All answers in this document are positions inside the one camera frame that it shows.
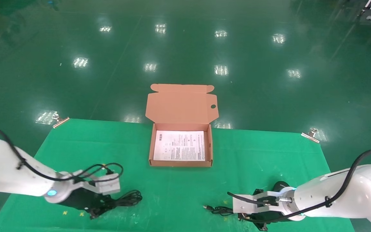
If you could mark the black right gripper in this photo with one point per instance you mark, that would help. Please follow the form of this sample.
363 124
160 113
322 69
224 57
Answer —
269 219

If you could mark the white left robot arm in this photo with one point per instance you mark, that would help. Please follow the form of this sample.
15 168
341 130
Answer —
5 170

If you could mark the green table mat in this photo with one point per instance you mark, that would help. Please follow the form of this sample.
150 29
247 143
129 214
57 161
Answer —
179 187

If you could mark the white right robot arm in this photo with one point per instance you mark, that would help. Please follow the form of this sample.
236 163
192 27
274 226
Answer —
349 196

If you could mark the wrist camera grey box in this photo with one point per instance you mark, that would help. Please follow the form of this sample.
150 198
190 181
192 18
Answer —
108 185
243 206

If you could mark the brown cardboard box open lid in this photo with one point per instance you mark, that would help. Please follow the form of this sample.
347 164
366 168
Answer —
182 106

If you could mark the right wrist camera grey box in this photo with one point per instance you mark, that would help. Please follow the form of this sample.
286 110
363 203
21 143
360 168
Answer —
243 206

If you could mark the white printed paper sheet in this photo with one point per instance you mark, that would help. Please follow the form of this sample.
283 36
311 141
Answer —
179 146

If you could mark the metal binder clip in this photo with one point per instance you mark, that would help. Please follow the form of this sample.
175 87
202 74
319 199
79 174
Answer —
310 137
60 121

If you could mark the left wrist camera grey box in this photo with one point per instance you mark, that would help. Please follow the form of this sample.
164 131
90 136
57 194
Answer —
108 185

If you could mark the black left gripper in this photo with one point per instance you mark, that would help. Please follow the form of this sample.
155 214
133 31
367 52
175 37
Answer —
79 199

